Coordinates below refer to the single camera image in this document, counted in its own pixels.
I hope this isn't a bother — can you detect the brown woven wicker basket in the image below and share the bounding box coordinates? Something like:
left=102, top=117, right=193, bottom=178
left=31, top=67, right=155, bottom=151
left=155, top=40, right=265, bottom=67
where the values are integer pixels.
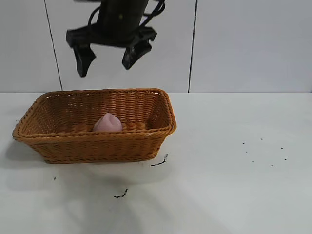
left=12, top=88, right=178, bottom=164

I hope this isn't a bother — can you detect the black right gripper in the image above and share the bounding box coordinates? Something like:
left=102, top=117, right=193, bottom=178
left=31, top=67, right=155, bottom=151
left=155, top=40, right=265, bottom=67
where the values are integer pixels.
left=65, top=0, right=157, bottom=78

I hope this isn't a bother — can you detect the pink peach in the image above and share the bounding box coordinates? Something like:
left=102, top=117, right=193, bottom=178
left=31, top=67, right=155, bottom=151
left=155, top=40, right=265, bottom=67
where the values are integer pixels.
left=92, top=113, right=123, bottom=133

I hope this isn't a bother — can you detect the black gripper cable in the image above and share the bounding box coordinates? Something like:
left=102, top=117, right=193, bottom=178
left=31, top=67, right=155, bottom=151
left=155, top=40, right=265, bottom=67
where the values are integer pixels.
left=139, top=0, right=167, bottom=28
left=87, top=4, right=103, bottom=28

